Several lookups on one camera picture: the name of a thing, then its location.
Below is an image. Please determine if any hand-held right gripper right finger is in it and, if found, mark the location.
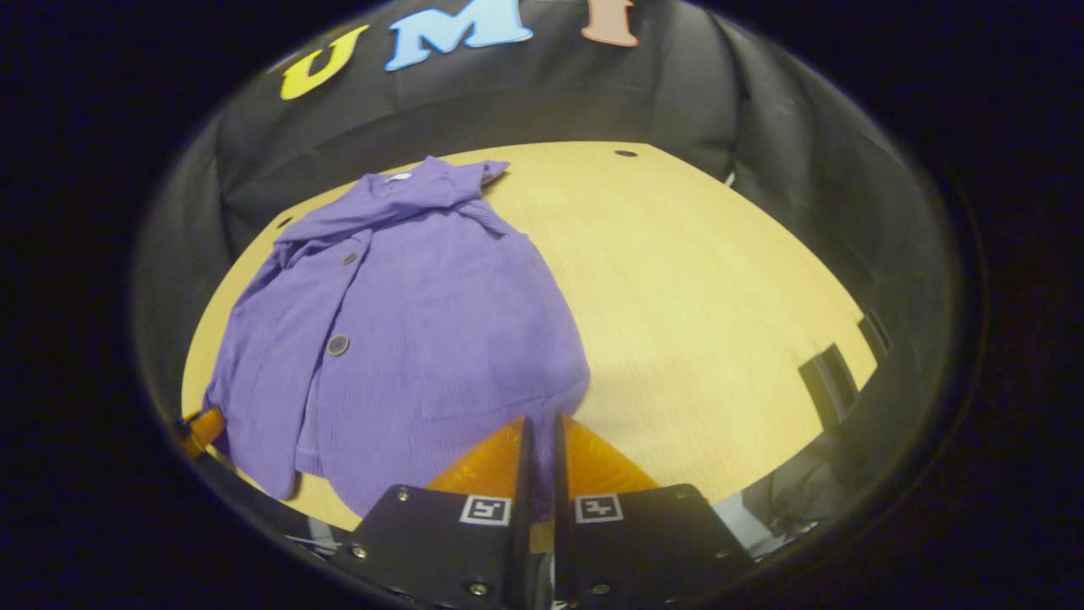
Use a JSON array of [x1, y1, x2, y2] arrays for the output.
[[555, 413, 755, 610]]

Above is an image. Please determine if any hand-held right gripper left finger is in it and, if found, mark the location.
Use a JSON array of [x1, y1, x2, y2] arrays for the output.
[[330, 415, 536, 610]]

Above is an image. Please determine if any black backdrop cloth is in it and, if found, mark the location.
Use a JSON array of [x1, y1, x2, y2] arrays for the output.
[[131, 0, 971, 526]]

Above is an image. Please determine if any purple button shirt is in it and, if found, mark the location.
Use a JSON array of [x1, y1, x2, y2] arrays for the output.
[[203, 156, 592, 518]]

